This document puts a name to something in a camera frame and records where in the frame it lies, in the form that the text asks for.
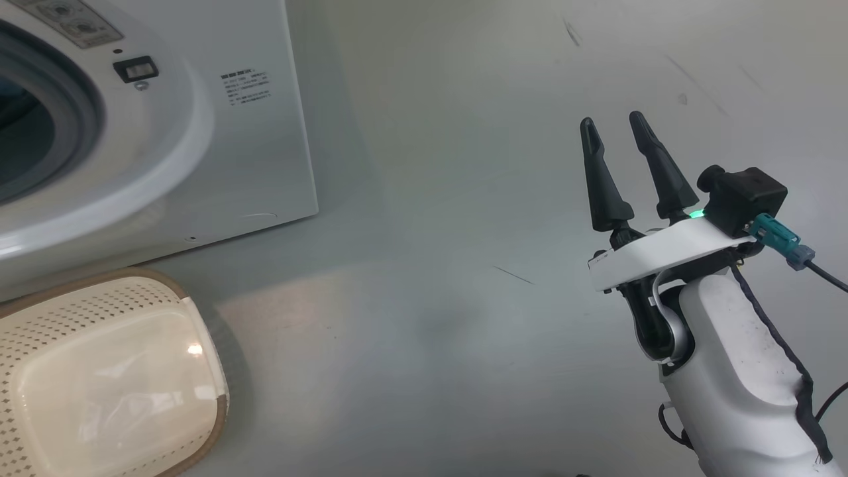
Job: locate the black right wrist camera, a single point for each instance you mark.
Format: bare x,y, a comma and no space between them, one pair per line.
745,199

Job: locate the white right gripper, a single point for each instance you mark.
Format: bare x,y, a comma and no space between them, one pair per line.
662,255

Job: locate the cream perforated laundry basket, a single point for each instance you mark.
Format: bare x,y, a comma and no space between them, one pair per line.
112,384

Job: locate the white front-load washing machine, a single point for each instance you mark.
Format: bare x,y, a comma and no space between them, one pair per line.
252,159

